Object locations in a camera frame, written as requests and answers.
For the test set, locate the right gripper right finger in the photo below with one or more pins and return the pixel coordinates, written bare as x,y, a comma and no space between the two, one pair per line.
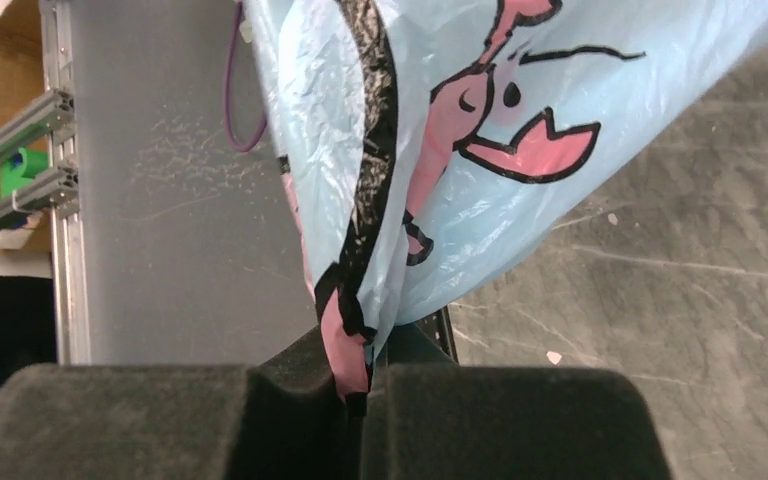
431,418

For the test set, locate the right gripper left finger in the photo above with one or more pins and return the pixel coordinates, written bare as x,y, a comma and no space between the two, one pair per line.
279,420

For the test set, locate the aluminium extrusion frame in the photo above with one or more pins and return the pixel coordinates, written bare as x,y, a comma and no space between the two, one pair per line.
39,159

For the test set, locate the light blue plastic bag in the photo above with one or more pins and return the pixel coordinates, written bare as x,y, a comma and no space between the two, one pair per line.
428,147

